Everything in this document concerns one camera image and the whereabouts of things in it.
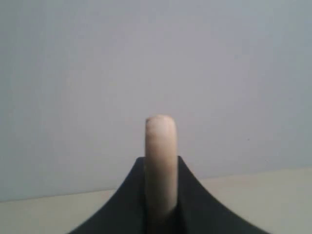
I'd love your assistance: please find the wooden paint brush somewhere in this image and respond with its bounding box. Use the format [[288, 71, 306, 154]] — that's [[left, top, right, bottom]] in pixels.
[[145, 114, 178, 234]]

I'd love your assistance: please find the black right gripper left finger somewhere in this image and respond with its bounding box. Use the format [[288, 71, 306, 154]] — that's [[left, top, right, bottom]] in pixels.
[[70, 157, 146, 234]]

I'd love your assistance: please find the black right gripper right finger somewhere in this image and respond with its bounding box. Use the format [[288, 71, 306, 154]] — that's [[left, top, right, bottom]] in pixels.
[[170, 156, 267, 234]]

